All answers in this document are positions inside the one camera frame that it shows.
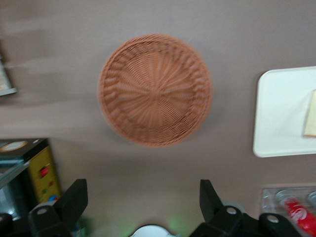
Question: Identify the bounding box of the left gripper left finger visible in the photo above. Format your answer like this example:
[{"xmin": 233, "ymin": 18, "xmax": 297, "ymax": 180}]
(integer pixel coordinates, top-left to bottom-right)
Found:
[{"xmin": 0, "ymin": 179, "xmax": 88, "ymax": 237}]

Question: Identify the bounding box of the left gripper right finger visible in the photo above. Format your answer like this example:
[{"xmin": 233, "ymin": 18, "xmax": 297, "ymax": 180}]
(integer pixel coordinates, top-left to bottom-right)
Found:
[{"xmin": 191, "ymin": 179, "xmax": 301, "ymax": 237}]

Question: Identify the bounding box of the triangular sandwich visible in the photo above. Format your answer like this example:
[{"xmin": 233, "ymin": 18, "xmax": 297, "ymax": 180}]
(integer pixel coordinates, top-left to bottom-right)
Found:
[{"xmin": 302, "ymin": 88, "xmax": 316, "ymax": 138}]

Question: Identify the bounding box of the cream plastic tray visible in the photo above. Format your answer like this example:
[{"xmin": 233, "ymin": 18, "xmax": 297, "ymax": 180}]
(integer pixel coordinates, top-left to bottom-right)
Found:
[{"xmin": 252, "ymin": 66, "xmax": 316, "ymax": 158}]

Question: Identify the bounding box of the brown wicker basket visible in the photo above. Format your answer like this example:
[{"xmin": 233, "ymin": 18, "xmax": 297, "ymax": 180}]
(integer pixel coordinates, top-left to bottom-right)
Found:
[{"xmin": 98, "ymin": 33, "xmax": 214, "ymax": 148}]

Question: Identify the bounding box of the grey metal snack tray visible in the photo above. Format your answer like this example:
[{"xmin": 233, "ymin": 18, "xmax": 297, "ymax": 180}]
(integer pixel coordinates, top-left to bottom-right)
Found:
[{"xmin": 0, "ymin": 40, "xmax": 18, "ymax": 97}]

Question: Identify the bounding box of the black food warmer machine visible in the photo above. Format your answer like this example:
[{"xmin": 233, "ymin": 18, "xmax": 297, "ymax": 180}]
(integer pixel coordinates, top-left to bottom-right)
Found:
[{"xmin": 0, "ymin": 137, "xmax": 62, "ymax": 223}]

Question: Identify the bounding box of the clear acrylic bottle rack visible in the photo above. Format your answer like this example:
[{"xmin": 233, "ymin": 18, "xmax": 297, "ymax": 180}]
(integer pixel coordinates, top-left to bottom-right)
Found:
[{"xmin": 261, "ymin": 186, "xmax": 316, "ymax": 234}]

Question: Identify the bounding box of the steel food pan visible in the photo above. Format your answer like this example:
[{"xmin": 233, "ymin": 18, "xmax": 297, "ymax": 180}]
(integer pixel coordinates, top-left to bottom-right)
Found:
[{"xmin": 0, "ymin": 172, "xmax": 28, "ymax": 220}]

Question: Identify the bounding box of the clear brittle snack packet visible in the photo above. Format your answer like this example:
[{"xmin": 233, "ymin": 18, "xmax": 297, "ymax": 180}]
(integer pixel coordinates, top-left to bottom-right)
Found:
[{"xmin": 0, "ymin": 61, "xmax": 10, "ymax": 91}]

